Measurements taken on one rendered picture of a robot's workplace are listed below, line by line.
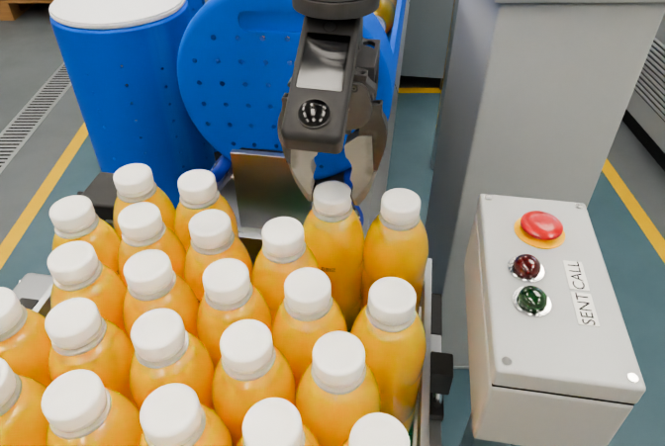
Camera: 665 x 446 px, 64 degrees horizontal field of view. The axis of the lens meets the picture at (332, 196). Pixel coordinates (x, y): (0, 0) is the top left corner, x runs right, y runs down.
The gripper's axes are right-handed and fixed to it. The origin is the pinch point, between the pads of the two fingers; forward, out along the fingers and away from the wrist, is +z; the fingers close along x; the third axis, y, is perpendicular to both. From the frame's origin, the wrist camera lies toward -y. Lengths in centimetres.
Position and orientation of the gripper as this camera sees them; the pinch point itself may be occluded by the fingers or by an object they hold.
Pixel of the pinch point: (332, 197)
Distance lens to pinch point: 53.7
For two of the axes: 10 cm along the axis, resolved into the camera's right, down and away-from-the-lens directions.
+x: -9.9, -1.0, 1.2
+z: 0.0, 7.7, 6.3
